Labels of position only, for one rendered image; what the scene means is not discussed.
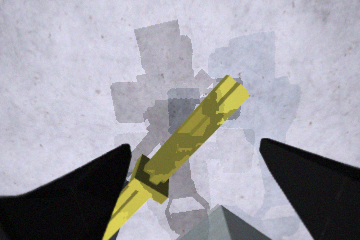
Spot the yellow square bar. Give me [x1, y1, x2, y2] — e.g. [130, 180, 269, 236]
[102, 75, 251, 240]

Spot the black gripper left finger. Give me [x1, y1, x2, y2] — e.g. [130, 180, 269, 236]
[0, 144, 132, 240]

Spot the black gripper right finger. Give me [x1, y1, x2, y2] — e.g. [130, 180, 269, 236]
[259, 138, 360, 240]

